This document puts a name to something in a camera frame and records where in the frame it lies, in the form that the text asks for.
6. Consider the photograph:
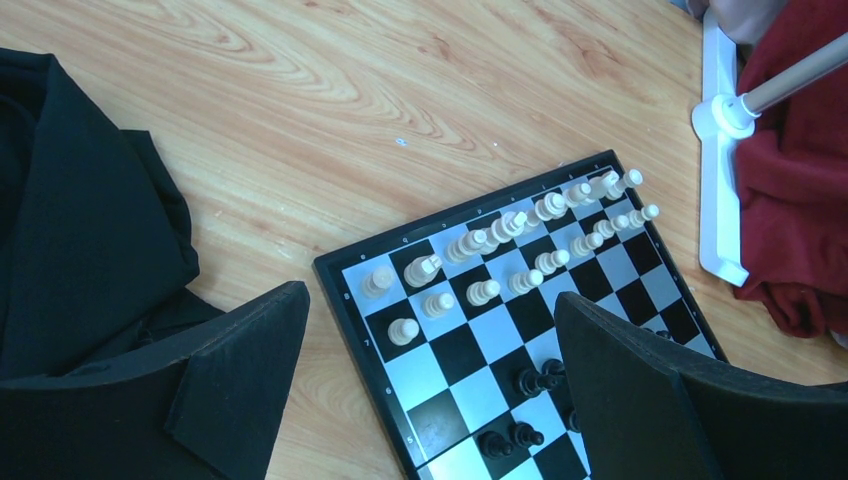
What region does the white queen piece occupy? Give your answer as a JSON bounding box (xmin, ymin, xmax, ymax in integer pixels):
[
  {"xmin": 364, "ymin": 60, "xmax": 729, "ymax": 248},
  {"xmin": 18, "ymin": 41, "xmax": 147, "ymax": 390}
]
[{"xmin": 526, "ymin": 192, "xmax": 567, "ymax": 229}]

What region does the white knight piece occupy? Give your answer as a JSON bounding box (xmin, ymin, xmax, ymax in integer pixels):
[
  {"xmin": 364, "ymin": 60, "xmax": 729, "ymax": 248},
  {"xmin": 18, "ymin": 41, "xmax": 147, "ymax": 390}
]
[{"xmin": 404, "ymin": 254, "xmax": 443, "ymax": 288}]

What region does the pink garment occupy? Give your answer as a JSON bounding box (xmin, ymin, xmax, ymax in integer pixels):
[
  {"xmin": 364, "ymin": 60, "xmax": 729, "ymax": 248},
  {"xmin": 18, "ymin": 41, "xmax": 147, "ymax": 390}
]
[{"xmin": 682, "ymin": 0, "xmax": 788, "ymax": 46}]

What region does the black pawn piece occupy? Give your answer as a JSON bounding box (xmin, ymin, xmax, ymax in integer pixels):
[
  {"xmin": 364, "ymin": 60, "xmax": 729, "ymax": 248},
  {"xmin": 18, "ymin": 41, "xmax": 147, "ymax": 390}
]
[
  {"xmin": 478, "ymin": 431, "xmax": 514, "ymax": 459},
  {"xmin": 509, "ymin": 422, "xmax": 545, "ymax": 449}
]

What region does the white rack base foot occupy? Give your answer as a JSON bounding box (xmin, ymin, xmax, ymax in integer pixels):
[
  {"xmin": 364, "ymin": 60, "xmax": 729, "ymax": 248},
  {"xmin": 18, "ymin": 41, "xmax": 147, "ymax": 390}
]
[{"xmin": 691, "ymin": 9, "xmax": 754, "ymax": 287}]

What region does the white bishop piece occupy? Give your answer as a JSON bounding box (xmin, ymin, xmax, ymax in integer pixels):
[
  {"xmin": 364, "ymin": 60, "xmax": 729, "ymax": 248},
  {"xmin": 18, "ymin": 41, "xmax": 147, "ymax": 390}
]
[{"xmin": 445, "ymin": 230, "xmax": 487, "ymax": 264}]

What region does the white rook piece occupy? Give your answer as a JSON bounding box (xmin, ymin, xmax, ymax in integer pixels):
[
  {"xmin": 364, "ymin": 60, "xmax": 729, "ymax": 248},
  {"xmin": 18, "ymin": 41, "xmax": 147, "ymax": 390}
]
[{"xmin": 362, "ymin": 265, "xmax": 395, "ymax": 299}]

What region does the white pawn piece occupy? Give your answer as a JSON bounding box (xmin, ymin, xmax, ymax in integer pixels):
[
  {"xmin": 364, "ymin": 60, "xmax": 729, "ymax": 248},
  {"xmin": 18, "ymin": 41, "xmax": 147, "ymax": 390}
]
[{"xmin": 387, "ymin": 318, "xmax": 420, "ymax": 346}]

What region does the black cloth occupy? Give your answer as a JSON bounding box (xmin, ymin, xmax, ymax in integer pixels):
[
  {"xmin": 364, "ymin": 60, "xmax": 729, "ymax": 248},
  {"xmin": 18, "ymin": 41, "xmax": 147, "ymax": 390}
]
[{"xmin": 1, "ymin": 49, "xmax": 218, "ymax": 379}]

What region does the black knight piece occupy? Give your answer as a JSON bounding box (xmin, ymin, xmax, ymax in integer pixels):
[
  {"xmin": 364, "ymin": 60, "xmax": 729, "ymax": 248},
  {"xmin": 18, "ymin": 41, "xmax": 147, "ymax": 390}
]
[{"xmin": 514, "ymin": 368, "xmax": 566, "ymax": 398}]

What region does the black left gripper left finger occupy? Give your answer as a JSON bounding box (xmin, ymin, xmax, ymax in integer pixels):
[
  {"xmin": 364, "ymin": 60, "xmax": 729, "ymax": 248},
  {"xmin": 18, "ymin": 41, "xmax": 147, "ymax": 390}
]
[{"xmin": 1, "ymin": 281, "xmax": 310, "ymax": 479}]

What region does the black and white chessboard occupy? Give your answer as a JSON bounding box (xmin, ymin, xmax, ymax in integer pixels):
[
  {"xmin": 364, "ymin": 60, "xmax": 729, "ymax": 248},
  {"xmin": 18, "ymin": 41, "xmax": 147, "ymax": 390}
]
[{"xmin": 315, "ymin": 150, "xmax": 724, "ymax": 479}]

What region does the red shirt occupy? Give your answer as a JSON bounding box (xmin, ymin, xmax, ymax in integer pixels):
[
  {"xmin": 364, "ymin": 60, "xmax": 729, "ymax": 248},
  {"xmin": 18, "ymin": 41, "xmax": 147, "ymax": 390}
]
[{"xmin": 731, "ymin": 0, "xmax": 848, "ymax": 340}]

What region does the white king piece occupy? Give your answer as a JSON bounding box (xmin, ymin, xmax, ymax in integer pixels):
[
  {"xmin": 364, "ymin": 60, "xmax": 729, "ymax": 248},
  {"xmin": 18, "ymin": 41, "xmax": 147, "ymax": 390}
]
[{"xmin": 480, "ymin": 211, "xmax": 527, "ymax": 255}]

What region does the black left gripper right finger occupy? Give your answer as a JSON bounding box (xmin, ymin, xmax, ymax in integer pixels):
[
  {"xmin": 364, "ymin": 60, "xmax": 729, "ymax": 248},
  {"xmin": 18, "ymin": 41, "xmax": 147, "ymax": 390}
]
[{"xmin": 555, "ymin": 292, "xmax": 847, "ymax": 479}]

